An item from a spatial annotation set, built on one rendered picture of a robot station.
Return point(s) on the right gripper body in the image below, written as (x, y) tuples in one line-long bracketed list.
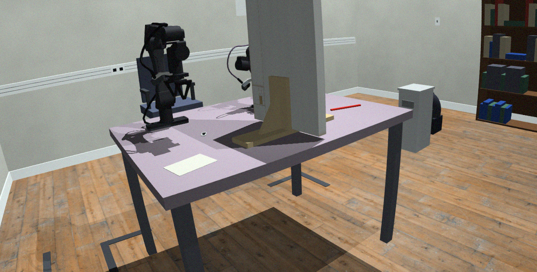
[(175, 72)]

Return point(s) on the white paper sheet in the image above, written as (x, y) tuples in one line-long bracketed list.
[(190, 164)]

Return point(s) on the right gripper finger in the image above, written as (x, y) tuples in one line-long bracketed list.
[(188, 83), (168, 86)]

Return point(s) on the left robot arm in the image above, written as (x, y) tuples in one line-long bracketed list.
[(243, 64)]

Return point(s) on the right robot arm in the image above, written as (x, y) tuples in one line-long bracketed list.
[(177, 51)]

